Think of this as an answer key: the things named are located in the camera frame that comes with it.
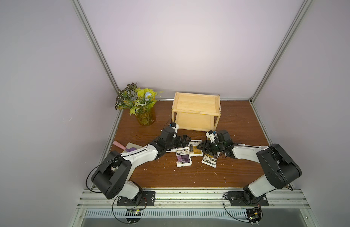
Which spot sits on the left small circuit board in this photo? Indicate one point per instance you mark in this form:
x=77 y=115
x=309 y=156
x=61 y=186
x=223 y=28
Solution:
x=133 y=216

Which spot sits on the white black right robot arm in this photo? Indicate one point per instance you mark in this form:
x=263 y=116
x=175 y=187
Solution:
x=280 y=170

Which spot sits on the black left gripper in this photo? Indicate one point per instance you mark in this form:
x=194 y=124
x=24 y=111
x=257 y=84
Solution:
x=180 y=144

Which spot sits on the purple pink small shovel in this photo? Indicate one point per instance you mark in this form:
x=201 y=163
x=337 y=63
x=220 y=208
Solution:
x=116 y=143

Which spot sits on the aluminium front rail frame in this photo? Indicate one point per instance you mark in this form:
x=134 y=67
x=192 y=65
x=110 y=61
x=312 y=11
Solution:
x=191 y=203

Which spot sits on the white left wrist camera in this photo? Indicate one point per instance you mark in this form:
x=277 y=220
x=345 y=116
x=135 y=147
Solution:
x=175 y=127

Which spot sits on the amber transparent plastic vase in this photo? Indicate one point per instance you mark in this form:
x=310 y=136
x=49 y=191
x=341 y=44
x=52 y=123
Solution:
x=146 y=117

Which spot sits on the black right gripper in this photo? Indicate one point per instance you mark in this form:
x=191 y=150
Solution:
x=207 y=145

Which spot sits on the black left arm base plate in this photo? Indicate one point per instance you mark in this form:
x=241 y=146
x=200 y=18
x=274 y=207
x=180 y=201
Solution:
x=143 y=198

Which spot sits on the light wooden two-tier shelf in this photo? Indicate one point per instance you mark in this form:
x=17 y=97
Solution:
x=197 y=112

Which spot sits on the yellow coffee bag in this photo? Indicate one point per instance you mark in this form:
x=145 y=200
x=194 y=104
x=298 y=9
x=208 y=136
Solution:
x=193 y=150
x=210 y=160

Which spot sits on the artificial green leafy plant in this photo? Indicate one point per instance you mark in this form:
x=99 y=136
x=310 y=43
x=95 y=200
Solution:
x=137 y=100

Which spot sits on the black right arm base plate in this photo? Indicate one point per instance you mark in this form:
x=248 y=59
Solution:
x=238 y=198

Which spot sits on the right small circuit board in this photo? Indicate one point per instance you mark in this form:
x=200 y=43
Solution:
x=254 y=215

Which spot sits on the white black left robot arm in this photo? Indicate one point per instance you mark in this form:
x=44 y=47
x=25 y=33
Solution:
x=112 y=176

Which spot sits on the small circuit board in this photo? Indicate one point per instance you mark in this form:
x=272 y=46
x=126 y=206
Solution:
x=254 y=215
x=133 y=216

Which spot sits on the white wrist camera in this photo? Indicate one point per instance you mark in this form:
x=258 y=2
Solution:
x=175 y=127
x=211 y=136

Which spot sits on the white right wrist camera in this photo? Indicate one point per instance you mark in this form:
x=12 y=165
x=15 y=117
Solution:
x=211 y=136

